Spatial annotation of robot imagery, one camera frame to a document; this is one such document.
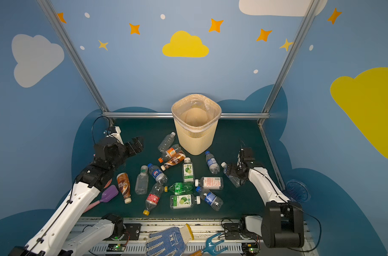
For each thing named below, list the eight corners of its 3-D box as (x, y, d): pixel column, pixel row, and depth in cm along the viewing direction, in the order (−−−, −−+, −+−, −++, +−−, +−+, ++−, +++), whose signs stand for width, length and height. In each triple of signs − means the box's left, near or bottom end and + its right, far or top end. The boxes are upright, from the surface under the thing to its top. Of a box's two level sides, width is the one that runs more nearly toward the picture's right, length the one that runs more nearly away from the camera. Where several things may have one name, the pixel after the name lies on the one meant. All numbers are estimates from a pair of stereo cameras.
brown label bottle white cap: (124, 206, 82) (121, 204, 79) (118, 177, 92) (115, 175, 89) (134, 201, 84) (132, 199, 81) (127, 173, 93) (125, 171, 90)
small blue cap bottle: (212, 175, 93) (212, 173, 91) (202, 154, 102) (203, 152, 100) (221, 172, 94) (221, 170, 92) (210, 152, 104) (211, 149, 101)
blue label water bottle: (193, 194, 86) (193, 191, 83) (199, 186, 89) (199, 183, 86) (218, 212, 81) (219, 210, 78) (223, 203, 84) (224, 201, 81)
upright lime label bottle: (181, 183, 91) (181, 181, 89) (183, 159, 101) (183, 157, 99) (194, 183, 91) (194, 181, 89) (194, 159, 101) (194, 157, 99)
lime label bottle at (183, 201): (170, 208, 82) (169, 206, 80) (171, 196, 86) (170, 194, 84) (200, 209, 83) (200, 207, 80) (200, 196, 87) (200, 194, 84)
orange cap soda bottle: (157, 159, 100) (156, 157, 97) (176, 145, 108) (176, 142, 105) (162, 165, 98) (161, 162, 95) (182, 149, 105) (181, 146, 102)
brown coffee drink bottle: (160, 168, 96) (159, 165, 93) (180, 152, 103) (180, 149, 100) (166, 174, 93) (165, 171, 91) (185, 157, 101) (185, 154, 98)
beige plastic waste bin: (174, 156, 102) (169, 127, 80) (177, 124, 120) (174, 93, 98) (217, 156, 103) (223, 127, 80) (213, 125, 120) (218, 94, 98)
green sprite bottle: (163, 194, 86) (163, 193, 84) (165, 184, 90) (164, 182, 88) (192, 195, 86) (192, 193, 84) (192, 184, 90) (192, 182, 88)
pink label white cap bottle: (195, 190, 88) (195, 187, 85) (195, 179, 92) (195, 176, 90) (223, 190, 88) (224, 187, 86) (222, 179, 93) (223, 176, 90)
